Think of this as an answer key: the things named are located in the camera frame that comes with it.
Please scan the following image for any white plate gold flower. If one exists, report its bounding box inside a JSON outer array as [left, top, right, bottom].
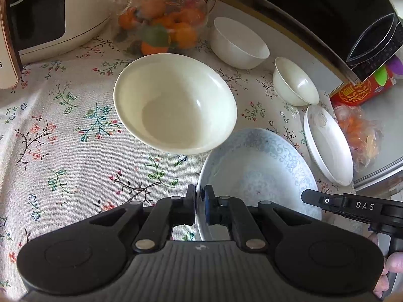
[[303, 105, 354, 187]]

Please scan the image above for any white air fryer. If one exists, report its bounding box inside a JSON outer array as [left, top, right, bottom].
[[1, 0, 109, 89]]

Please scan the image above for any floral tablecloth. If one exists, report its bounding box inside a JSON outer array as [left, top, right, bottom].
[[0, 0, 372, 299]]

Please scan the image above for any plastic bag of oranges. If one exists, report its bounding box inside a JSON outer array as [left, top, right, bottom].
[[334, 105, 383, 172]]

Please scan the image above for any red gift box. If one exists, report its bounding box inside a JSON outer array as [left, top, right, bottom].
[[331, 68, 396, 107]]

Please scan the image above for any right hand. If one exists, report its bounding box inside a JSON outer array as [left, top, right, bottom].
[[373, 237, 402, 301]]

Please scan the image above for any blue patterned plate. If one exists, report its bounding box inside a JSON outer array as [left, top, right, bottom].
[[196, 127, 322, 241]]

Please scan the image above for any black microwave oven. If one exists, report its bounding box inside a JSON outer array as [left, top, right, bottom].
[[241, 0, 402, 83]]

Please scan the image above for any white medium bowl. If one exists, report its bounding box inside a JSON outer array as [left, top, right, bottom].
[[210, 17, 270, 70]]

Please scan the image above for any glass teapot with oranges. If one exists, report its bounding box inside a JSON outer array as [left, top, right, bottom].
[[98, 0, 217, 56]]

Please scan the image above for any large cream bowl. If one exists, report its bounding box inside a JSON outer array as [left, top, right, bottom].
[[113, 53, 237, 155]]

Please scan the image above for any small white bowl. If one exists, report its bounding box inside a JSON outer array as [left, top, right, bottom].
[[273, 57, 320, 107]]

